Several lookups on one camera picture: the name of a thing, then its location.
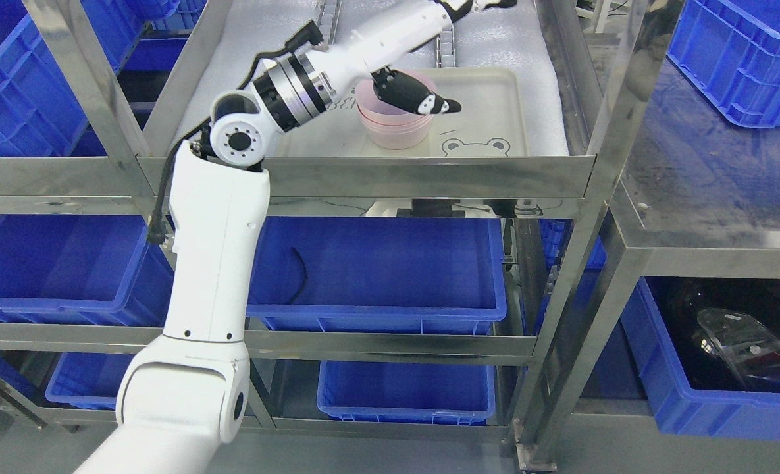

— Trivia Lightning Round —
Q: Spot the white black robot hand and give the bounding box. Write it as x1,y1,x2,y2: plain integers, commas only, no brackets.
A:
307,1,516,114

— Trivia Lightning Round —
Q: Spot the pink ikea bowl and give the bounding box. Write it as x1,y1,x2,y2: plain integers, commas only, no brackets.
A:
353,69,451,126

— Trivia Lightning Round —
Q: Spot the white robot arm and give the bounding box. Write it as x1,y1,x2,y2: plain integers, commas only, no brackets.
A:
77,48,370,473

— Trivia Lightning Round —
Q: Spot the stack of pink bowls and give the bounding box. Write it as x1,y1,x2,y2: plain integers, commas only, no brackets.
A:
357,108,434,150

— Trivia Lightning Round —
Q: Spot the stainless steel shelf rack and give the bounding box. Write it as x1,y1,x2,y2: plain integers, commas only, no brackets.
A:
0,1,646,461

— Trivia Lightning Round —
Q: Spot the large blue bin under shelf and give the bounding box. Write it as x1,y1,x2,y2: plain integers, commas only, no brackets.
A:
246,217,507,336

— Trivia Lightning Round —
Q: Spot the blue bin bottom shelf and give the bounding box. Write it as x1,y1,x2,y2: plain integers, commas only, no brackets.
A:
315,361,497,426

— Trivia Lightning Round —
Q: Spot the white bear tray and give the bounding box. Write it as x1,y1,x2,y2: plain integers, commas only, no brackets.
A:
275,67,528,158

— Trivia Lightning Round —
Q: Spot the stainless steel table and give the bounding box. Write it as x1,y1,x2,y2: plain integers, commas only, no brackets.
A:
515,53,780,471

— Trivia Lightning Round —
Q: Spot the blue crate top left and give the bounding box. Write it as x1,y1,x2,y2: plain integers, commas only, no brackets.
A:
667,1,780,128

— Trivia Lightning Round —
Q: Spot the black helmet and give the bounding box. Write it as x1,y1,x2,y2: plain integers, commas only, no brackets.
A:
658,277,780,393

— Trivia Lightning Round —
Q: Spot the blue bin with helmet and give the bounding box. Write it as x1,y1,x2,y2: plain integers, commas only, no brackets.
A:
619,277,780,442

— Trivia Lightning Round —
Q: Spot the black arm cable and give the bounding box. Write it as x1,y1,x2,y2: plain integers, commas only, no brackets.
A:
146,20,328,246

